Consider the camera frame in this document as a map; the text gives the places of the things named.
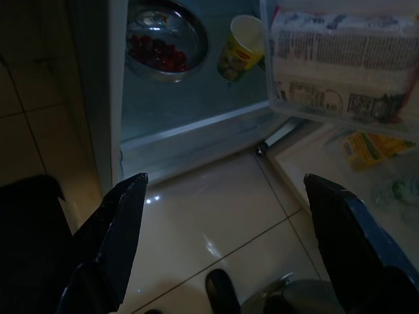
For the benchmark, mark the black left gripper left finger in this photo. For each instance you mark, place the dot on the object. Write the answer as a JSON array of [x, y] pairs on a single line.
[[111, 235]]

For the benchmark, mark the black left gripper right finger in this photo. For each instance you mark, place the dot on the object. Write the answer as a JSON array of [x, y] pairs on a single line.
[[347, 248]]

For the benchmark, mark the white noodle packet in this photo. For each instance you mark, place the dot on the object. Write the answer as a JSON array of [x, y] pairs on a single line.
[[327, 49]]

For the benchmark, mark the white fridge cabinet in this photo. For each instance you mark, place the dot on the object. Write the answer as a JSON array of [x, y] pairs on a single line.
[[183, 104]]

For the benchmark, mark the clear bottle green cap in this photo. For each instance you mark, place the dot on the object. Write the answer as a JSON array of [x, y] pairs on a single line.
[[402, 191]]

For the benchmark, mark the yellow food packet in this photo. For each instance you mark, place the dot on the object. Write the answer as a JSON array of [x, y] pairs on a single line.
[[370, 150]]

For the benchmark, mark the black robot left foot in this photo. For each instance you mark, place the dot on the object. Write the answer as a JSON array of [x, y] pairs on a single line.
[[221, 291]]

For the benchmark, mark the red cherries heap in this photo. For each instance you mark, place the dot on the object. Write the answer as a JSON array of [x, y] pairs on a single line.
[[157, 52]]

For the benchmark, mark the steel bowl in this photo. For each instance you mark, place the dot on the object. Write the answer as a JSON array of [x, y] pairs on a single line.
[[193, 42]]

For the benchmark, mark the yellow paper cup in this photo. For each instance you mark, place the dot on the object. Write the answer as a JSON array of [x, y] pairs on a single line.
[[235, 59]]

